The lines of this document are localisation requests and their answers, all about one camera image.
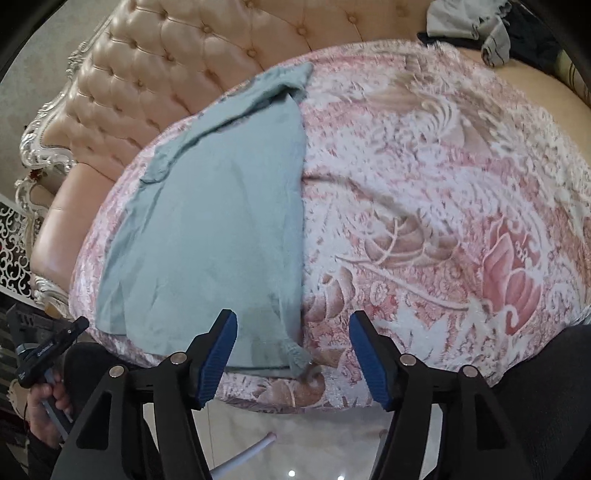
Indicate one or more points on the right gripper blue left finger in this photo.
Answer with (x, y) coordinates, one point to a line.
(209, 357)

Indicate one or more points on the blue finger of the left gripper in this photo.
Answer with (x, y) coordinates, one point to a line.
(74, 329)

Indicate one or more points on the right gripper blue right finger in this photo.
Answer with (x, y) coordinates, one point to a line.
(377, 355)

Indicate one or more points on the light blue sweater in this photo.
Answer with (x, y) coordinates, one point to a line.
(217, 222)

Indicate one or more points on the white carved lattice screen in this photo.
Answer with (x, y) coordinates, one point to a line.
(14, 262)

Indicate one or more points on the peach leather armchair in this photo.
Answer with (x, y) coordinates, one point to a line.
(35, 193)

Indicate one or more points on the black office chair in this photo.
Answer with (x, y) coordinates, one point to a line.
(546, 398)

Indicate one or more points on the pink floral lace sofa cover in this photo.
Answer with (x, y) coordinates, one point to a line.
(437, 199)

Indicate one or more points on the tufted peach leather sofa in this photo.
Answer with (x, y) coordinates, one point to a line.
(148, 65)

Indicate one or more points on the striped gold cushion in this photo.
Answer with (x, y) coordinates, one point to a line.
(567, 72)

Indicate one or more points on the grey garment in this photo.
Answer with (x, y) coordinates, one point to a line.
(479, 20)

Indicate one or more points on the dark navy garment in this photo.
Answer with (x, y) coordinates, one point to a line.
(532, 43)

